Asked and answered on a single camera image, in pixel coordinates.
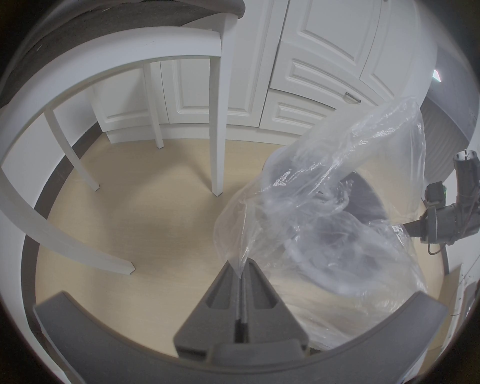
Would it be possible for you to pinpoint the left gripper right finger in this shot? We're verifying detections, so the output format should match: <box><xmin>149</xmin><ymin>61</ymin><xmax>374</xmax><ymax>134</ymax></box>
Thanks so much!
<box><xmin>242</xmin><ymin>259</ymin><xmax>310</xmax><ymax>353</ymax></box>

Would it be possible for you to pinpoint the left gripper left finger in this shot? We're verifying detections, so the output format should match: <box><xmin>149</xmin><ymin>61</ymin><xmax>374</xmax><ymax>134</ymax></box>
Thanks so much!
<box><xmin>173</xmin><ymin>259</ymin><xmax>241</xmax><ymax>359</ymax></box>

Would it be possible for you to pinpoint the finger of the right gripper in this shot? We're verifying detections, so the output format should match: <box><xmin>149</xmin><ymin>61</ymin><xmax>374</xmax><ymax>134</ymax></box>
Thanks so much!
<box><xmin>403</xmin><ymin>220</ymin><xmax>424</xmax><ymax>238</ymax></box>

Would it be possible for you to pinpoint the clear plastic bag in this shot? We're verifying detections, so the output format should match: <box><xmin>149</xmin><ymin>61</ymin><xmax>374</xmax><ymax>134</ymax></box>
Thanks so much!
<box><xmin>213</xmin><ymin>95</ymin><xmax>430</xmax><ymax>351</ymax></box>

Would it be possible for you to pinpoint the white trash bin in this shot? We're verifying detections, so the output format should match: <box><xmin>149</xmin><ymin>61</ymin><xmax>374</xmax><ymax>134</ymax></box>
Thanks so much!
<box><xmin>262</xmin><ymin>150</ymin><xmax>394</xmax><ymax>297</ymax></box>

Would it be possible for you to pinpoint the white wardrobe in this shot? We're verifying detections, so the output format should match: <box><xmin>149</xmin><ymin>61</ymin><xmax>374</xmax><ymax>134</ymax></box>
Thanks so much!
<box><xmin>88</xmin><ymin>0</ymin><xmax>439</xmax><ymax>147</ymax></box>

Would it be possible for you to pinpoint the white chair dark grey seat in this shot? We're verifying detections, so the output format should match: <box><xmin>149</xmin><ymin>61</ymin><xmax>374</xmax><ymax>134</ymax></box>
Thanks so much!
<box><xmin>0</xmin><ymin>0</ymin><xmax>246</xmax><ymax>276</ymax></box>

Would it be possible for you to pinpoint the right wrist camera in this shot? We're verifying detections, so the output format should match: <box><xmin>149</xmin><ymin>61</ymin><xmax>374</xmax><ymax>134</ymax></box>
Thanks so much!
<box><xmin>424</xmin><ymin>182</ymin><xmax>447</xmax><ymax>206</ymax></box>

